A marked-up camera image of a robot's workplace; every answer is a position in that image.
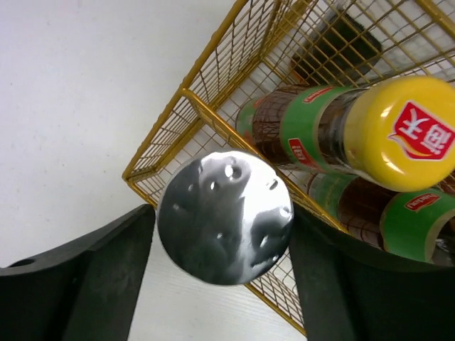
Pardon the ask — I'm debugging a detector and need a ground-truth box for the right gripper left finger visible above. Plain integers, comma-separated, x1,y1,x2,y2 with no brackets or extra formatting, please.
1,205,155,340

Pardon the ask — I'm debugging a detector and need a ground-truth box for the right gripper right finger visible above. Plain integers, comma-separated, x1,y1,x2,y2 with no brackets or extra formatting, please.
289,205,454,340

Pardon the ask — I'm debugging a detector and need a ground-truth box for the yellow cap sauce bottle front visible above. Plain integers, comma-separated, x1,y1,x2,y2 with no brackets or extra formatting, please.
306,173,454,267

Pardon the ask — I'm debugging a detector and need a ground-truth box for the yellow cap sauce bottle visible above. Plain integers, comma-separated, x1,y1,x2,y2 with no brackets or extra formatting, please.
235,76,454,192
306,173,454,267

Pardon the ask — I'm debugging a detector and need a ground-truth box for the silver lid shaker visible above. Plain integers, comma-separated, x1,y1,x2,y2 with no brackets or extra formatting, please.
156,149,294,286

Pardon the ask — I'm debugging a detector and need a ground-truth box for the dark sauce glass bottle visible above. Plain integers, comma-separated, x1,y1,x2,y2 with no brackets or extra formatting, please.
289,5,382,86

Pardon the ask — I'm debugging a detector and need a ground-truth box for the yellow wire rack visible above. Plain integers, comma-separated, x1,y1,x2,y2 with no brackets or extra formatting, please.
122,0,455,337

